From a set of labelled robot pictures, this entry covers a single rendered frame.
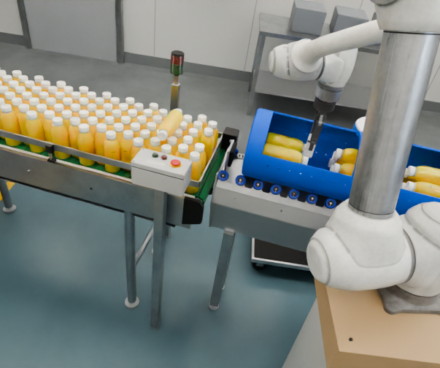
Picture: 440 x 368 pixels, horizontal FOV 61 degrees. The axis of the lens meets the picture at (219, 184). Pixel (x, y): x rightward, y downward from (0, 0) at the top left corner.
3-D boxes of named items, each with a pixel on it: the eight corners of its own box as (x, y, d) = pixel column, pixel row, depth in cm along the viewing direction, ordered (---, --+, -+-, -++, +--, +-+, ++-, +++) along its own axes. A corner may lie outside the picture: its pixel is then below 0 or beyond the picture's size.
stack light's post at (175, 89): (168, 237, 253) (178, 86, 185) (163, 236, 253) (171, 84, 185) (170, 234, 256) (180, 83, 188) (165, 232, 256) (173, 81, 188)
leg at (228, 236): (217, 312, 213) (233, 236, 175) (207, 309, 214) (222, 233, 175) (220, 303, 218) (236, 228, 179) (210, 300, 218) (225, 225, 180)
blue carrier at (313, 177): (460, 245, 141) (503, 185, 124) (237, 188, 150) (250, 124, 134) (441, 202, 164) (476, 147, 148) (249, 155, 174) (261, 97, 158)
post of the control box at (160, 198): (157, 329, 200) (164, 186, 138) (150, 327, 201) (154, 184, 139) (160, 323, 203) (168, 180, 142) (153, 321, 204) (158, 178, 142)
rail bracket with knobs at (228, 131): (232, 156, 179) (236, 138, 172) (218, 152, 179) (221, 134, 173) (236, 146, 186) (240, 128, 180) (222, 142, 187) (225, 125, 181)
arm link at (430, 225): (458, 293, 96) (502, 230, 84) (398, 303, 92) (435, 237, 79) (417, 250, 109) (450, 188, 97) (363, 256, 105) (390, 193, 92)
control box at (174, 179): (182, 197, 135) (184, 174, 129) (130, 183, 137) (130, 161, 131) (190, 181, 143) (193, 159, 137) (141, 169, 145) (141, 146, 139)
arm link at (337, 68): (338, 77, 133) (304, 74, 129) (353, 31, 123) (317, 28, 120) (352, 90, 124) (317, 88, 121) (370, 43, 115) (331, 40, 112)
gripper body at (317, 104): (336, 105, 127) (328, 128, 133) (336, 95, 134) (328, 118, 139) (315, 100, 128) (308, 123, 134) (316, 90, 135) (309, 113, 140)
